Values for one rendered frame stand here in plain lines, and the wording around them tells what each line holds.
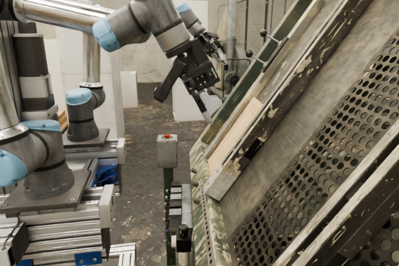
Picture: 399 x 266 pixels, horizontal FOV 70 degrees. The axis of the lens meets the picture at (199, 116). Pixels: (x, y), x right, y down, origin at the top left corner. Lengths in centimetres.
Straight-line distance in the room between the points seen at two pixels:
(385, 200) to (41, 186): 90
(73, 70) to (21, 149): 275
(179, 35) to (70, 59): 296
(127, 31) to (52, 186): 57
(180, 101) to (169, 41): 443
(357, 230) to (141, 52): 897
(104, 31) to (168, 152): 112
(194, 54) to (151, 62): 868
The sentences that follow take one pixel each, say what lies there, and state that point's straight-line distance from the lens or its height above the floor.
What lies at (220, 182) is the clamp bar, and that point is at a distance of 115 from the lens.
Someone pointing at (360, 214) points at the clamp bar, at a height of 123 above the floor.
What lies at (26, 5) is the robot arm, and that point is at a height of 160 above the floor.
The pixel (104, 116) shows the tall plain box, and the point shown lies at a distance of 362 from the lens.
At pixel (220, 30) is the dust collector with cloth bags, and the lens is 718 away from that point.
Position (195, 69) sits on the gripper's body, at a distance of 67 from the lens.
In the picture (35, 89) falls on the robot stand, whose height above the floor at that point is 133.
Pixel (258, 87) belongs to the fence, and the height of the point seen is 127.
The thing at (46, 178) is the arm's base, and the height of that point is 110.
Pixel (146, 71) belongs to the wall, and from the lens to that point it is 939.
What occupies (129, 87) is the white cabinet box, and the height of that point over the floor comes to 43.
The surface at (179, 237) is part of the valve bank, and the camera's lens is 124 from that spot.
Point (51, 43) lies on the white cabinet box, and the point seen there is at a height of 138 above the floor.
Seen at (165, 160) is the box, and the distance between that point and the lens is 172.
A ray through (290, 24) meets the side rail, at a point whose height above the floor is 158.
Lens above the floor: 153
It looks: 16 degrees down
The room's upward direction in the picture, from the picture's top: straight up
